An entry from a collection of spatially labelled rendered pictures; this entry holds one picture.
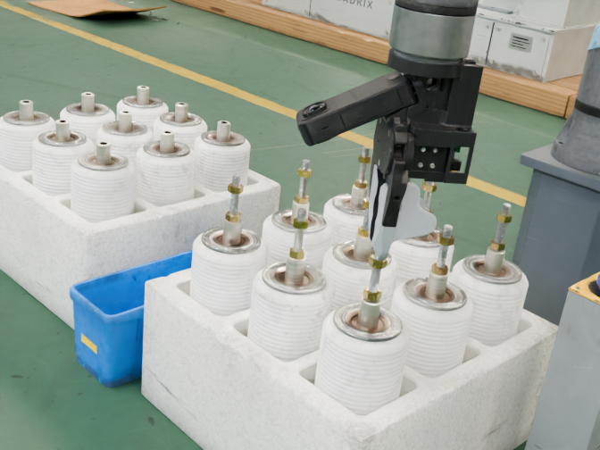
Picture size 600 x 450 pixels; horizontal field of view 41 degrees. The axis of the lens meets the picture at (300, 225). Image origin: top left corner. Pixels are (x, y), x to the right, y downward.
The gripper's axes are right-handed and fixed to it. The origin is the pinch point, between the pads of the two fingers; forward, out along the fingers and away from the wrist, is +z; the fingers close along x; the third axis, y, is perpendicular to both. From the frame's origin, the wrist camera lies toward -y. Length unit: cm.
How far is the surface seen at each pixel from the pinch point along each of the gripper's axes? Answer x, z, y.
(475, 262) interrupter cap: 15.6, 9.3, 17.8
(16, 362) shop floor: 27, 34, -42
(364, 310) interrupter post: -0.9, 7.3, -0.2
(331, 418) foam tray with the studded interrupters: -7.3, 16.6, -3.5
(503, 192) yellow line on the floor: 107, 35, 60
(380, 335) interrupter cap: -2.8, 9.2, 1.5
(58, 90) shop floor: 169, 35, -58
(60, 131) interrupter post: 53, 8, -39
